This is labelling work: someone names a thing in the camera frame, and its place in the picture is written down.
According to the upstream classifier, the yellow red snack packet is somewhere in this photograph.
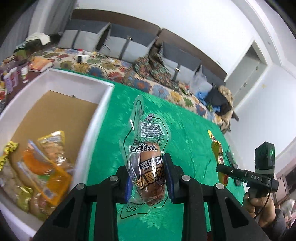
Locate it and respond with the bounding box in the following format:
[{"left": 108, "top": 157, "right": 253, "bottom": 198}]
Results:
[{"left": 207, "top": 130, "right": 228, "bottom": 187}]

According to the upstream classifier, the orange sausage clear packet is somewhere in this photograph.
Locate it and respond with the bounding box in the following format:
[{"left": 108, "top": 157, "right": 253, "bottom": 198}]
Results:
[{"left": 18, "top": 140, "right": 72, "bottom": 206}]

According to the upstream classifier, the green brown chicken leg packet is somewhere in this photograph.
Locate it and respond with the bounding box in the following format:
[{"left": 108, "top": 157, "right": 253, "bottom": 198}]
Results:
[{"left": 17, "top": 162, "right": 56, "bottom": 222}]

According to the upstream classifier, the clear packet braised egg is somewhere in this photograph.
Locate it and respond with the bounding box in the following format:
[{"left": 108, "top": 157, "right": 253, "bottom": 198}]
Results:
[{"left": 118, "top": 95, "right": 171, "bottom": 220}]

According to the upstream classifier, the large gold nut snack bag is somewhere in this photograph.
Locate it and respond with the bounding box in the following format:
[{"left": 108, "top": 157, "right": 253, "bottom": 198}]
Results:
[{"left": 1, "top": 161, "right": 33, "bottom": 213}]

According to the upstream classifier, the white red snack packet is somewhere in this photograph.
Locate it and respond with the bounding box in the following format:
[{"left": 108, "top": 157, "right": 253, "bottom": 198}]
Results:
[{"left": 37, "top": 131, "right": 67, "bottom": 166}]

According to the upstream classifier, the person's right hand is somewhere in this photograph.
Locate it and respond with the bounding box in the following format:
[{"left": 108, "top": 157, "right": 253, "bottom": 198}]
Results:
[{"left": 243, "top": 192, "right": 276, "bottom": 228}]

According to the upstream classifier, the black remote control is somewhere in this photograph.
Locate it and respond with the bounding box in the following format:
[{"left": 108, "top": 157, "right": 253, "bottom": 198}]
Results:
[{"left": 226, "top": 151, "right": 241, "bottom": 186}]

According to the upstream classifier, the green patterned tablecloth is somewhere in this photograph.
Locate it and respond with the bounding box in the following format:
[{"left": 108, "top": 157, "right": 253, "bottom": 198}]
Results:
[{"left": 87, "top": 83, "right": 231, "bottom": 240}]

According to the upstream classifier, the white cardboard storage box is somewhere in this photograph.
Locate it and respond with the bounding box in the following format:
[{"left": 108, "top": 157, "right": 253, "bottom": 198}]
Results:
[{"left": 1, "top": 69, "right": 114, "bottom": 240}]

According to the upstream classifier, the black clothing pile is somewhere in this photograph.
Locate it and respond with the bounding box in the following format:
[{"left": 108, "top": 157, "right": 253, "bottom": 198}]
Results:
[{"left": 204, "top": 85, "right": 240, "bottom": 134}]

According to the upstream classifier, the clear plastic bag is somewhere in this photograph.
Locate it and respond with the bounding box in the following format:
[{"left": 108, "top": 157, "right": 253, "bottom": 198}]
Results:
[{"left": 189, "top": 64, "right": 213, "bottom": 95}]

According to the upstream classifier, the right grey sofa cushion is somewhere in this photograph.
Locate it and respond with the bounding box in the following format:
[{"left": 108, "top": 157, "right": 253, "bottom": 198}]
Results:
[{"left": 159, "top": 42, "right": 225, "bottom": 86}]

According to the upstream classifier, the grey sofa cushion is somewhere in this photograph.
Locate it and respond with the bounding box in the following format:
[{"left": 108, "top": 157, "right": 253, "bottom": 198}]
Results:
[
  {"left": 159, "top": 42, "right": 225, "bottom": 86},
  {"left": 57, "top": 19, "right": 110, "bottom": 52},
  {"left": 99, "top": 24, "right": 158, "bottom": 63}
]

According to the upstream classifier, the floral paisley cloth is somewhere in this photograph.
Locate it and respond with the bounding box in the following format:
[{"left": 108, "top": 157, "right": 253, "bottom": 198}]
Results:
[{"left": 123, "top": 53, "right": 180, "bottom": 91}]

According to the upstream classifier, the floral sofa cover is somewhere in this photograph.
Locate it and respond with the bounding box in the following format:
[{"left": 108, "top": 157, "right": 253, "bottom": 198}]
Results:
[{"left": 0, "top": 46, "right": 232, "bottom": 134}]

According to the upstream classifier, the orange book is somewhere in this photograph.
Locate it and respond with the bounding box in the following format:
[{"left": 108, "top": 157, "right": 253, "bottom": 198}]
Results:
[{"left": 28, "top": 57, "right": 53, "bottom": 73}]

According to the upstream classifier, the white cloth on sofa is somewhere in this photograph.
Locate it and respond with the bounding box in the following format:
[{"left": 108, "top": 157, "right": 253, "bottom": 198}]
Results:
[{"left": 25, "top": 32, "right": 51, "bottom": 46}]

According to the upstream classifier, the middle grey sofa cushion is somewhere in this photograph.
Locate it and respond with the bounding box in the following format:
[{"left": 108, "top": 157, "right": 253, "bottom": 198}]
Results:
[{"left": 99, "top": 24, "right": 158, "bottom": 63}]

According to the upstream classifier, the left grey sofa cushion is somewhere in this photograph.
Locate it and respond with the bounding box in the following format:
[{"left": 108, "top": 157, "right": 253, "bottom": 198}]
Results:
[{"left": 57, "top": 19, "right": 110, "bottom": 52}]

